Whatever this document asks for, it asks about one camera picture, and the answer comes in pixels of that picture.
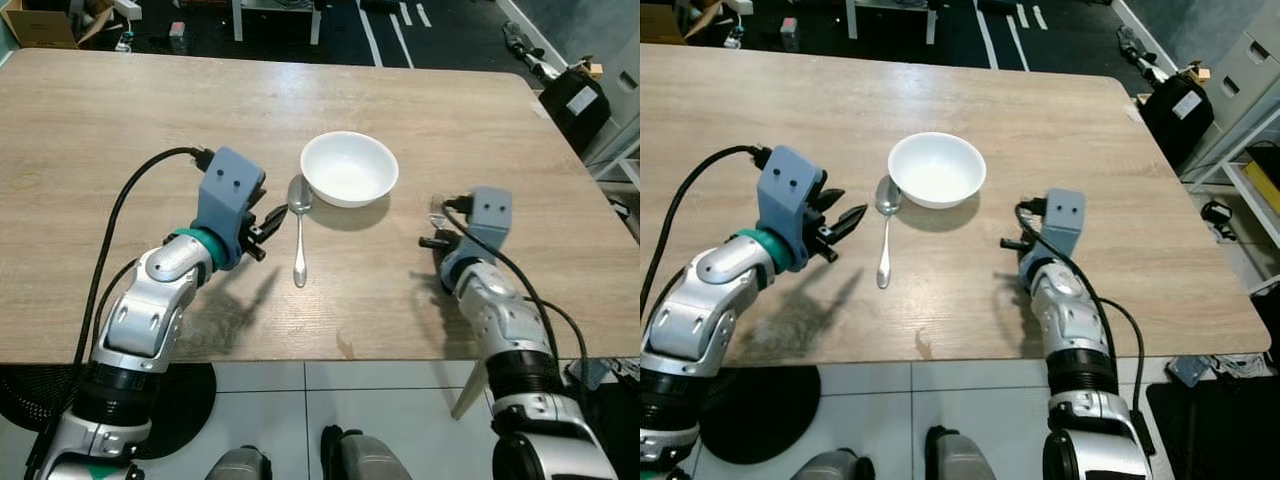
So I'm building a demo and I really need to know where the silver metal spoon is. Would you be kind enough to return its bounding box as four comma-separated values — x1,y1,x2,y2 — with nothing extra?
874,177,904,290
288,176,314,289

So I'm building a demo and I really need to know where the white ceramic bowl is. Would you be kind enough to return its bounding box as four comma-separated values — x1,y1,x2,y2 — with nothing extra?
300,131,400,209
887,131,988,210

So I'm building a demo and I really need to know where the beige table leg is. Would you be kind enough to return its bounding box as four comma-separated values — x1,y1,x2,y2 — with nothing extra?
450,362,492,422

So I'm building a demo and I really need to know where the black round floor base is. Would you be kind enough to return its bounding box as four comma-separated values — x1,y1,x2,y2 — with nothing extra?
698,365,822,467
0,362,218,463

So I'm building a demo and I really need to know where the black bag with white label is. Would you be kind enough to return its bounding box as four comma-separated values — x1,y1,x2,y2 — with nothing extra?
1139,74,1217,173
538,67,612,157

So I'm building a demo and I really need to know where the grey and black floor device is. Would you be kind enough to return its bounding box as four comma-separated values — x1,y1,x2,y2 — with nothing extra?
1115,24,1173,87
503,20,563,83

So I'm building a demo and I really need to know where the grey robot left leg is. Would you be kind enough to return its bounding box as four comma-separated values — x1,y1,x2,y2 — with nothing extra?
788,450,863,480
204,447,274,480

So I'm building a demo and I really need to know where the grey robot leg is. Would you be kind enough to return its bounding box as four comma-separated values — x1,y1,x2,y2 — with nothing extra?
924,426,1003,480
788,450,863,480
204,447,274,480
320,426,417,480

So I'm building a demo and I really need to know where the grey robot right leg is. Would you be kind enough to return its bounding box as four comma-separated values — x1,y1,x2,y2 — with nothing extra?
320,426,417,480
924,426,1003,480

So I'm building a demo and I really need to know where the white drawer cabinet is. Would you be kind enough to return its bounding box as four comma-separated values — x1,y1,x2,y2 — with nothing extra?
580,38,641,187
1182,28,1280,187

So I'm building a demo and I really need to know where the yellow flat object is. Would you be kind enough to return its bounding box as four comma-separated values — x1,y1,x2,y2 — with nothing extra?
1240,158,1280,219

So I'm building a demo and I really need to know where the brown cardboard box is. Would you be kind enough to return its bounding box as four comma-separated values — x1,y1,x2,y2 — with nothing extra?
0,0,83,50
640,0,693,46

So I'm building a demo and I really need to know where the black floor mat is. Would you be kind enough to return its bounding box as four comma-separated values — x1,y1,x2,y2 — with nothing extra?
1145,377,1280,480

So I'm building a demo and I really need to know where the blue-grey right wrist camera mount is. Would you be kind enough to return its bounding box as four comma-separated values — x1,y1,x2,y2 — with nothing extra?
1042,189,1088,257
466,187,515,253

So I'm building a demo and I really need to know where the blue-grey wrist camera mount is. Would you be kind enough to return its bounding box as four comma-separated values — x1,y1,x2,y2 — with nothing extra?
757,146,827,271
1042,189,1088,257
194,147,267,269
466,187,515,253

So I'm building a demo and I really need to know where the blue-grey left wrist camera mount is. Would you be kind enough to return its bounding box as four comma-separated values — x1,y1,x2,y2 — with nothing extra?
194,147,267,269
757,146,827,271

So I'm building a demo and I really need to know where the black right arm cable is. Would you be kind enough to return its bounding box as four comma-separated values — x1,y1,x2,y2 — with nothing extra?
1015,198,1147,413
443,196,593,406

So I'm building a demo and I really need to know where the white furniture frame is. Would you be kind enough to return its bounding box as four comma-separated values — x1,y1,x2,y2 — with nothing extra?
845,0,939,47
231,0,324,47

